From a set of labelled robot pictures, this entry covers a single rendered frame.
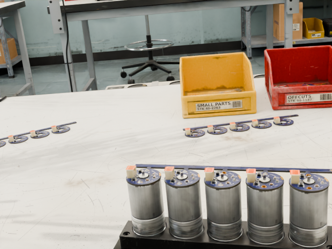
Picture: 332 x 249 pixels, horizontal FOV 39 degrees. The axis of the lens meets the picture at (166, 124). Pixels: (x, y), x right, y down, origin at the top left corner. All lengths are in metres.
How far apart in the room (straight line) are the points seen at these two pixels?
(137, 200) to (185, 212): 0.03
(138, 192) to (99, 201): 0.12
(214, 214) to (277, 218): 0.04
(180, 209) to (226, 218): 0.03
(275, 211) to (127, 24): 4.51
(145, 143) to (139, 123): 0.07
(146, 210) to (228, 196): 0.06
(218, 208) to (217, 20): 4.47
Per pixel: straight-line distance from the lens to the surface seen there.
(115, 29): 4.80
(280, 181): 0.31
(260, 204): 0.31
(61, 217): 0.42
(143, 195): 0.32
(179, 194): 0.32
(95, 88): 3.43
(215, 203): 0.31
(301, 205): 0.31
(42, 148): 0.59
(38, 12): 4.95
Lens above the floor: 0.96
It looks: 20 degrees down
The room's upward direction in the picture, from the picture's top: 5 degrees counter-clockwise
